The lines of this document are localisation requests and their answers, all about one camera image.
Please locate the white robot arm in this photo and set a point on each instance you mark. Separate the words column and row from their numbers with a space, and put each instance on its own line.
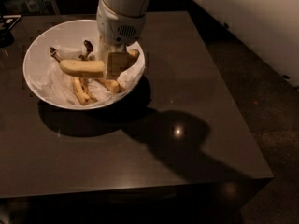
column 130, row 8

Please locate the shelf with bottles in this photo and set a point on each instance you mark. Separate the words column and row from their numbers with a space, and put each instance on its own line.
column 29, row 7

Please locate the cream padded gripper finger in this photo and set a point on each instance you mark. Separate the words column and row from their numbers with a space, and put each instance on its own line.
column 116, row 63

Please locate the right spotted banana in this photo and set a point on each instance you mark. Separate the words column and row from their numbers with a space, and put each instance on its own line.
column 112, row 85

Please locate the spotted banana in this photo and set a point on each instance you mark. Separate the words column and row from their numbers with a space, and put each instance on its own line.
column 82, row 92
column 112, row 85

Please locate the white paper liner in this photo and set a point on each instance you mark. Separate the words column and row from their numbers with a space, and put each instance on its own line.
column 50, row 84

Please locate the black object at left edge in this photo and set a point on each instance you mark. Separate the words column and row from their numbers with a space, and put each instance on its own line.
column 6, row 24

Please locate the white bowl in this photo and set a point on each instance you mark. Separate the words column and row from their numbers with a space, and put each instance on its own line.
column 71, row 33

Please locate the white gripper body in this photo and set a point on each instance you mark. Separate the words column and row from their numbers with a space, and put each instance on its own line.
column 117, row 28

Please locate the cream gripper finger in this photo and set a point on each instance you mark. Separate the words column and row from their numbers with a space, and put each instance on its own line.
column 105, row 48

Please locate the left spotted banana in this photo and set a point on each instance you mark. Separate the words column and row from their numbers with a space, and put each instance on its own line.
column 82, row 92

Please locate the yellow banana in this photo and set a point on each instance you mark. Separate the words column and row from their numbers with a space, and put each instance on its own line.
column 85, row 69

